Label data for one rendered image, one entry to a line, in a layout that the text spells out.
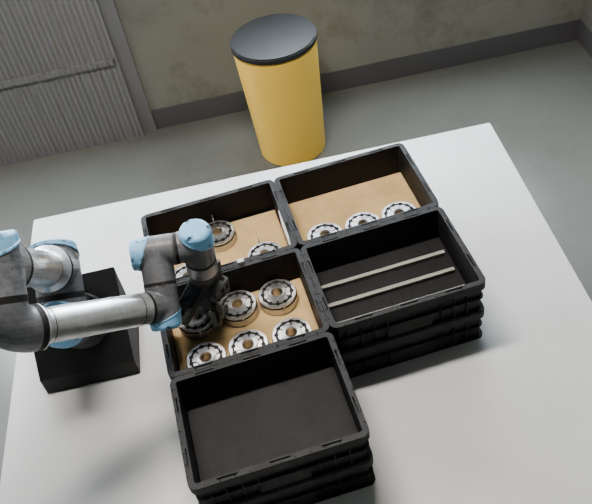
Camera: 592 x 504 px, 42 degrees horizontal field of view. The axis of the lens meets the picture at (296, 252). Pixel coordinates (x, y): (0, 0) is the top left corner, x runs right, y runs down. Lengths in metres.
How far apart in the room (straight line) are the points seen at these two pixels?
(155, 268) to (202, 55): 2.36
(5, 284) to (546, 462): 1.24
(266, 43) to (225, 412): 2.01
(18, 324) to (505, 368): 1.18
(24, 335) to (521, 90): 3.09
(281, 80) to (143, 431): 1.86
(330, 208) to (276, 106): 1.32
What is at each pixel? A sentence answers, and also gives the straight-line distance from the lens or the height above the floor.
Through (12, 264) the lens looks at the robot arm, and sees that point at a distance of 1.58.
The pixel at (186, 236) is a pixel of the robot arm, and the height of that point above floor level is 1.20.
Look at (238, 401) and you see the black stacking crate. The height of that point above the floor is 0.83.
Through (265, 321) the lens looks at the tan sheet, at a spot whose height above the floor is 0.83.
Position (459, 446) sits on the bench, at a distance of 1.94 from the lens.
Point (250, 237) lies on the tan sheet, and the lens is 2.26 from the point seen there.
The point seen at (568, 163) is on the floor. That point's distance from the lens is 3.72.
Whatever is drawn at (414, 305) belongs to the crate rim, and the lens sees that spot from 1.90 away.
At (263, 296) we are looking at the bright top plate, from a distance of 2.06.
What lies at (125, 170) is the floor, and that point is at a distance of 4.04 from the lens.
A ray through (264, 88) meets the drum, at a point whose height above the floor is 0.47.
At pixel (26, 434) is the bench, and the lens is 2.22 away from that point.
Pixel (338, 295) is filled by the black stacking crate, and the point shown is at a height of 0.83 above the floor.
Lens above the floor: 2.39
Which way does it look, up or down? 45 degrees down
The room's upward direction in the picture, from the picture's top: 12 degrees counter-clockwise
